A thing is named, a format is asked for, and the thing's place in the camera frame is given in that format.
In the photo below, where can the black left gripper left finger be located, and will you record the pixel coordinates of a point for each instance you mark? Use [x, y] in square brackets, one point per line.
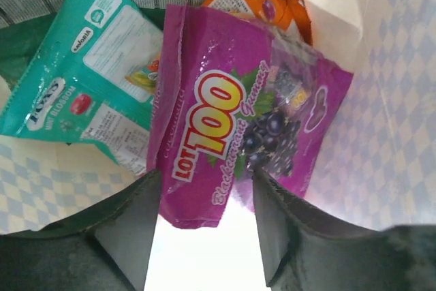
[104, 247]

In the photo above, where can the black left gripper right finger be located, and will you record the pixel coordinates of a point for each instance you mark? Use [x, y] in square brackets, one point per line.
[305, 248]

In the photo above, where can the blue checkered paper bag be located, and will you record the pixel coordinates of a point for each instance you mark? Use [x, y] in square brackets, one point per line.
[377, 163]

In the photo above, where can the purple Lot 100 gummy bag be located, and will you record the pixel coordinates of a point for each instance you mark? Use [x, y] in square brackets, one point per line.
[235, 95]

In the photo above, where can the teal mint candy bag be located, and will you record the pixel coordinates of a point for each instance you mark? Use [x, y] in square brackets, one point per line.
[117, 122]

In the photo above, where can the green snack bag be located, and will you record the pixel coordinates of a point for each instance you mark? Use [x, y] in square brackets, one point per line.
[24, 45]

